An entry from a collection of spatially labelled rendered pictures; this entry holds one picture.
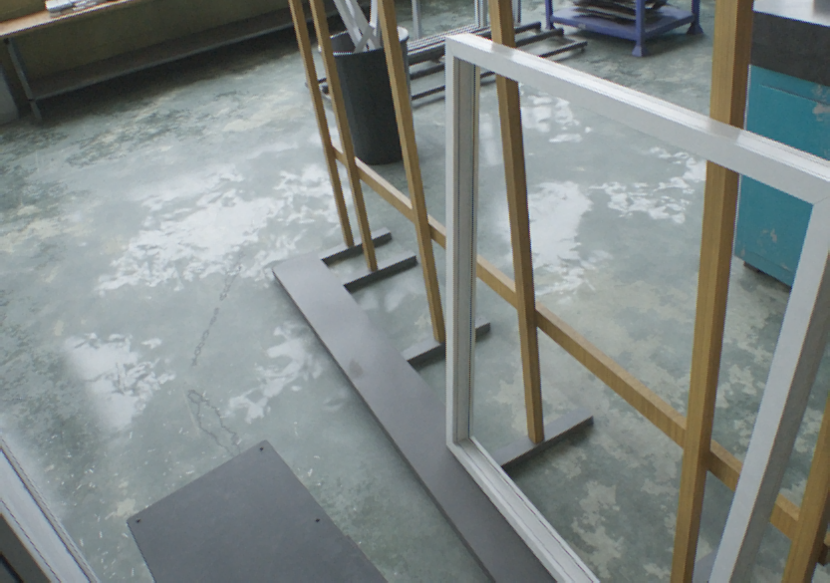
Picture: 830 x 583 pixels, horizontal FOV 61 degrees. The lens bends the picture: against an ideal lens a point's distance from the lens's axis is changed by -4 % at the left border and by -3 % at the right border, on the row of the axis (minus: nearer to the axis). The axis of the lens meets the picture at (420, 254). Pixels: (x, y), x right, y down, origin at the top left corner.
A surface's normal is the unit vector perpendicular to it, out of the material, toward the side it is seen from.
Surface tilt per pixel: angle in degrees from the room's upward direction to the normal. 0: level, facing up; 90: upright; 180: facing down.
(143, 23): 90
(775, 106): 90
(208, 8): 90
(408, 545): 0
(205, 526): 0
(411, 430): 0
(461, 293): 90
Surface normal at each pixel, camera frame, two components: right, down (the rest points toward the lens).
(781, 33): -0.87, 0.36
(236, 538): -0.15, -0.84
